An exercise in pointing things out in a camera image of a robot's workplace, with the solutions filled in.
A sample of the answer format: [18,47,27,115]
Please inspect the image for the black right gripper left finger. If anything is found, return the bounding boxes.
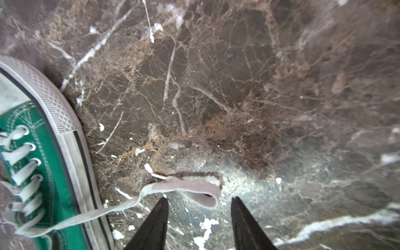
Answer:
[124,198,169,250]

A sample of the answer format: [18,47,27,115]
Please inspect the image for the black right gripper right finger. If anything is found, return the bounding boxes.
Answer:
[231,197,277,250]

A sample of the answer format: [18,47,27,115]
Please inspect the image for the white shoelace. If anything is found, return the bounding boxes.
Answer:
[1,121,221,249]

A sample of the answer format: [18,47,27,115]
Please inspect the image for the green canvas sneaker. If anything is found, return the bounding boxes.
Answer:
[1,56,115,250]

